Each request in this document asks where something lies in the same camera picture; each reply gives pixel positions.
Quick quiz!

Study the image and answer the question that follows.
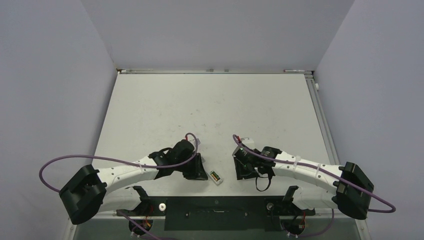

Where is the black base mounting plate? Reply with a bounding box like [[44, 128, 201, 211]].
[[118, 196, 316, 232]]

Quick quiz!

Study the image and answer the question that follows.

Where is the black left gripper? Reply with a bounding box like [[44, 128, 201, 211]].
[[174, 152, 207, 181]]

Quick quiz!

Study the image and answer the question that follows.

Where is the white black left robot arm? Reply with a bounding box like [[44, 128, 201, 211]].
[[59, 139, 208, 225]]

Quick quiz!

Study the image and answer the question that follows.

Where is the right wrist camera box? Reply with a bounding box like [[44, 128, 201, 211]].
[[239, 137, 256, 150]]

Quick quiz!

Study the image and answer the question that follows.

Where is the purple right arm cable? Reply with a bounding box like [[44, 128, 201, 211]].
[[232, 134, 397, 238]]

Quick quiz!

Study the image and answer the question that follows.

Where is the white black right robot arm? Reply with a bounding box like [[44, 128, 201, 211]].
[[233, 146, 374, 220]]

